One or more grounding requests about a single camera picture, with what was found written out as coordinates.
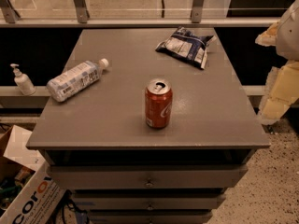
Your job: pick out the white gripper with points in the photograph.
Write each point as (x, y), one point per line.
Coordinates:
(289, 36)

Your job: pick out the red coke can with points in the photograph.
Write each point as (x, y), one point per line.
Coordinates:
(158, 103)

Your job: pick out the blue white chip bag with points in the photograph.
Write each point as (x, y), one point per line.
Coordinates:
(187, 47)

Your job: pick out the top grey drawer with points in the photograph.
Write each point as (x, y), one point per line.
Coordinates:
(147, 177)

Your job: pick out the grey drawer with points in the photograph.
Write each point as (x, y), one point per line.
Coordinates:
(152, 201)
(150, 217)
(147, 177)

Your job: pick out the bottom grey drawer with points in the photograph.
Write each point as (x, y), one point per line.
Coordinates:
(150, 217)

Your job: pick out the grey drawer cabinet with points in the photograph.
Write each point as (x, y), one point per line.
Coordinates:
(155, 140)

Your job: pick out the clear plastic water bottle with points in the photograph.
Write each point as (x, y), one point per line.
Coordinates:
(76, 79)

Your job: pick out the middle grey drawer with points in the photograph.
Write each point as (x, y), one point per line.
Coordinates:
(152, 201)

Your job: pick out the white pump dispenser bottle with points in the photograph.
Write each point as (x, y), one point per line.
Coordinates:
(23, 82)

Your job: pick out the metal glass railing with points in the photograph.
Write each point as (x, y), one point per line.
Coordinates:
(140, 13)

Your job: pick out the white cardboard box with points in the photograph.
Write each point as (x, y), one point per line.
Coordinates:
(28, 194)

